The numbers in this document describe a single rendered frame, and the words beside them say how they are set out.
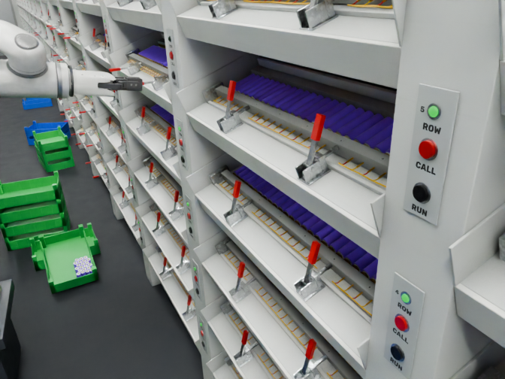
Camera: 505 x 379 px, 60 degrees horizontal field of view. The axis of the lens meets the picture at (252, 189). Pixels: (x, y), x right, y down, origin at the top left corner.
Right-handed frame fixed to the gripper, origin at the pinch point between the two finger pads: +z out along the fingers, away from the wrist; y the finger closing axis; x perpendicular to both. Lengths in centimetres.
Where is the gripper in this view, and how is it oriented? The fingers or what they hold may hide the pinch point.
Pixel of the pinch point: (133, 83)
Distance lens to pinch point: 120.3
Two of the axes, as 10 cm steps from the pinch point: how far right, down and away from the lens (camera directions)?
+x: 1.2, -9.3, -3.6
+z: 8.7, -0.8, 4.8
